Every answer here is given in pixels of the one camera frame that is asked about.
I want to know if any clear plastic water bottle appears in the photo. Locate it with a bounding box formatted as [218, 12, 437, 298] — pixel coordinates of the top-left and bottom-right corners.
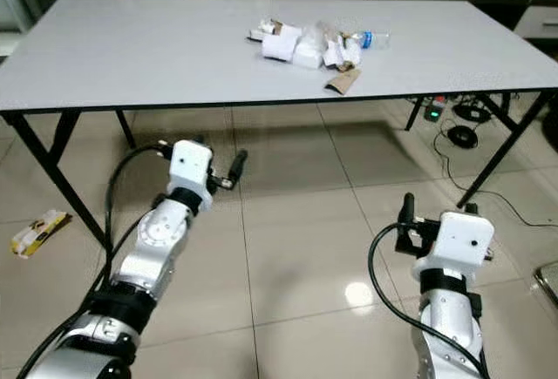
[349, 30, 391, 49]

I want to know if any white low cabinet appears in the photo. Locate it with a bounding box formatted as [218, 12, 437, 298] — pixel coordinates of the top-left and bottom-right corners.
[513, 4, 558, 42]

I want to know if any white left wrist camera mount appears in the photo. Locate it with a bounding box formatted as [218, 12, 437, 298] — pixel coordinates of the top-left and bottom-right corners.
[170, 139, 214, 199]

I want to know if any yellow snack wrapper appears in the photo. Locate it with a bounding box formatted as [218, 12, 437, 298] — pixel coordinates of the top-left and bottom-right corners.
[11, 209, 72, 259]

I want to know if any black oval device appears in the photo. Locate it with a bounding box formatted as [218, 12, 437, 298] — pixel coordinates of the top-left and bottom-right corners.
[452, 100, 495, 124]

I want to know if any black adapter with green light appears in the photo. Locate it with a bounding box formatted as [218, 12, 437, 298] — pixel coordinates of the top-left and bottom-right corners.
[423, 103, 446, 124]

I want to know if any white table with black legs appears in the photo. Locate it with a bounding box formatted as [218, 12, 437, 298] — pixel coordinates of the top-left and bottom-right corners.
[0, 0, 558, 251]

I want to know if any white crumpled paper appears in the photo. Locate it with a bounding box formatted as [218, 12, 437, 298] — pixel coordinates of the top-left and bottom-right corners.
[324, 35, 363, 69]

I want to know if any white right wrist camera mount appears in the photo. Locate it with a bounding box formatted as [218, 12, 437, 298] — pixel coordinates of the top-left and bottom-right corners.
[414, 211, 495, 275]

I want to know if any white brown paper carton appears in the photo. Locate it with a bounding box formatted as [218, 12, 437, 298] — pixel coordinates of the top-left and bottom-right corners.
[248, 18, 289, 43]

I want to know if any black round device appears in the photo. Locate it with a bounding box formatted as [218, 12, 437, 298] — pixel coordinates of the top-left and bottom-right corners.
[446, 124, 480, 148]

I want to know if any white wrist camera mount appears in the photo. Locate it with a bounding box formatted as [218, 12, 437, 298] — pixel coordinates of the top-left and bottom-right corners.
[170, 139, 214, 199]
[414, 211, 495, 275]

